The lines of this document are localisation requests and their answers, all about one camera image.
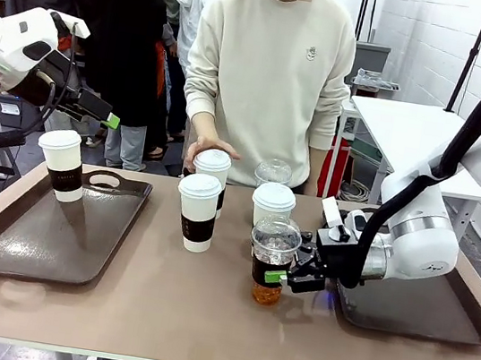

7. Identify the black tripod stand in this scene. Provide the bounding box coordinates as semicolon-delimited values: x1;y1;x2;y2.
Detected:
443;0;481;118

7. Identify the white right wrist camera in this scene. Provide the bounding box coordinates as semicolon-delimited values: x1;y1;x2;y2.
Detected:
317;195;348;233

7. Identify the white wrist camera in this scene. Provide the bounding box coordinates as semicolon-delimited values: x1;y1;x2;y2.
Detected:
317;195;348;233
56;11;94;39

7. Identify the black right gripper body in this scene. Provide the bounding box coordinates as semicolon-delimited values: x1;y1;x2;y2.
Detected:
285;224;372;304

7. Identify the person's right hand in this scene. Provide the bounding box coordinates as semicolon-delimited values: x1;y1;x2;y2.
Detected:
182;133;244;180

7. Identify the person in cream sweater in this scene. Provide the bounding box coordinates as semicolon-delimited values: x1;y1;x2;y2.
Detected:
170;0;366;201

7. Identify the person's left forearm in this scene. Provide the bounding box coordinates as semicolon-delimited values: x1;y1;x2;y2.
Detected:
303;146;327;197

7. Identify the black label printer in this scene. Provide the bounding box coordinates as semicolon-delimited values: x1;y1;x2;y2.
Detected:
0;93;26;131

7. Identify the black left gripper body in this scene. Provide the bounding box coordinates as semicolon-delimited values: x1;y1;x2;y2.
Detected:
9;45;89;115

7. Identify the red object behind person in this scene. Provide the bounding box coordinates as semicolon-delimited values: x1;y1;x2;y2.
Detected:
315;133;353;201

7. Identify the white paper cup black sleeve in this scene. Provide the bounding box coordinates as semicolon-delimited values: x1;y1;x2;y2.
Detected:
247;179;299;233
29;124;93;206
185;145;235;222
168;169;225;256

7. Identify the brown plastic serving tray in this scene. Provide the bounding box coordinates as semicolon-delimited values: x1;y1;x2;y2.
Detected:
327;248;481;348
0;154;155;297

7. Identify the person's right forearm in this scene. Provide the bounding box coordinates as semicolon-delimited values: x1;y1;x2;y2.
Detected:
187;108;220;145

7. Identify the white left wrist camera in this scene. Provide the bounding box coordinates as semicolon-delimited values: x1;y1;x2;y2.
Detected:
56;11;94;39

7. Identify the grey plastic bin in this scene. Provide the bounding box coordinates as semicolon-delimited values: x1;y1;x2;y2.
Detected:
349;40;391;90

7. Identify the white side table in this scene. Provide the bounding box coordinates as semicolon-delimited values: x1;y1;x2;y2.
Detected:
331;91;481;246

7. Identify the bystander in light hooded jacket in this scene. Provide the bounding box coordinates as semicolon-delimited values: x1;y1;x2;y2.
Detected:
159;0;219;77

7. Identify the bystander in black coat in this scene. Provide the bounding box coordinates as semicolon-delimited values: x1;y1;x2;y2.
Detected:
46;0;174;174

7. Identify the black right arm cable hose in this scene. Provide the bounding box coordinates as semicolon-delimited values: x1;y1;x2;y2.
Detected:
332;12;481;310

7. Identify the wire rack with papers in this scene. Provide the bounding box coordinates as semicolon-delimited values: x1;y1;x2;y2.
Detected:
352;67;403;95

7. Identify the coiled grey cable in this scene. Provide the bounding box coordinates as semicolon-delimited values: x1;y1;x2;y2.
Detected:
339;179;386;208

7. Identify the clear iced tea cup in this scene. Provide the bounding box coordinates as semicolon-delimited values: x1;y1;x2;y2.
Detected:
240;212;306;310
252;155;295;193

